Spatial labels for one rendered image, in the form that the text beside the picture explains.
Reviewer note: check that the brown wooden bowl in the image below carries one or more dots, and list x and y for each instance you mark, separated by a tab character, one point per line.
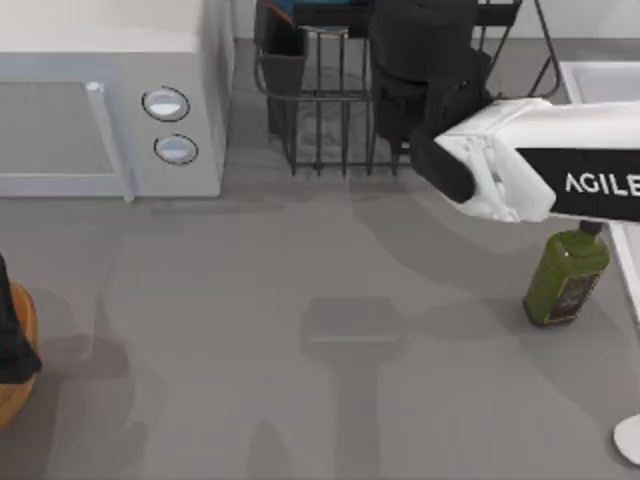
25	400

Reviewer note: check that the white round object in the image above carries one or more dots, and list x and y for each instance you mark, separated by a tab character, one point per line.
629	441

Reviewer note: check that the large microwave knob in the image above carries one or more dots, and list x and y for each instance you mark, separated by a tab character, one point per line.
165	104

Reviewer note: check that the microwave oven door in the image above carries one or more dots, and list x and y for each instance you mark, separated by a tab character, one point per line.
45	130

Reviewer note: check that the pale microwave oven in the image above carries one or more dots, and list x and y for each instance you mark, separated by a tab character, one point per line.
200	60

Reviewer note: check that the green bottle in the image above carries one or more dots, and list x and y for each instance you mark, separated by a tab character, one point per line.
567	280

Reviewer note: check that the dark grey box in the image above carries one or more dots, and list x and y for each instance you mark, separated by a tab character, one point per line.
285	70

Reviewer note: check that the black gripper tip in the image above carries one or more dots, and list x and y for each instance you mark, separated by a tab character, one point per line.
12	330

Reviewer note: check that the small microwave knob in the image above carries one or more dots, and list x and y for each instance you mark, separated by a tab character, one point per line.
175	149

